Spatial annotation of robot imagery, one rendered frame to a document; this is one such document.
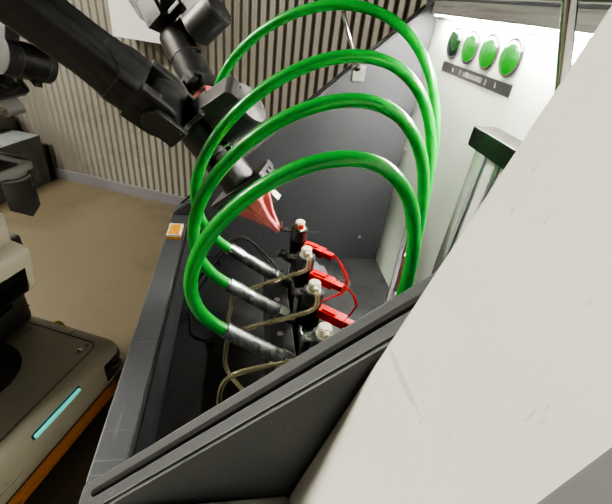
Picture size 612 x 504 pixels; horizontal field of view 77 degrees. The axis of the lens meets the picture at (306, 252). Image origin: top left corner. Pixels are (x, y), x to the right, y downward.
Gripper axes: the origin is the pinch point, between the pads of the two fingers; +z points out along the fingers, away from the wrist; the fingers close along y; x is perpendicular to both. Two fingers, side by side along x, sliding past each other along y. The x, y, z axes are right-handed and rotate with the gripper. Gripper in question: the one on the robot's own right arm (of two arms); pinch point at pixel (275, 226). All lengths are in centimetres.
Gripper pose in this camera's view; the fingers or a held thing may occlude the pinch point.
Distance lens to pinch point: 63.5
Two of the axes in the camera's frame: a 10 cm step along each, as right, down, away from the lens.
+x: 1.2, -5.2, 8.5
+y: 8.1, -4.5, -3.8
